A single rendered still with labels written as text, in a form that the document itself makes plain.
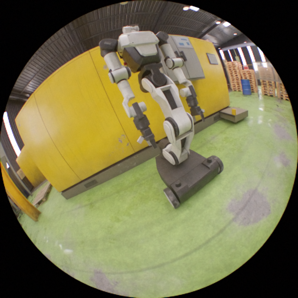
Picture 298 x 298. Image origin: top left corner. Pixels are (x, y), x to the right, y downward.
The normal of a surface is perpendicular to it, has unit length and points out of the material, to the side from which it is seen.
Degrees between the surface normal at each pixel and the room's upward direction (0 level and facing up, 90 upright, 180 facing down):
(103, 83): 90
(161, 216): 0
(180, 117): 66
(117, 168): 90
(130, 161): 90
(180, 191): 45
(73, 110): 90
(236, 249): 0
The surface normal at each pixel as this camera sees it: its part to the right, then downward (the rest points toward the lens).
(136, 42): 0.34, 0.35
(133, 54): -0.32, 0.69
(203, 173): -0.36, -0.81
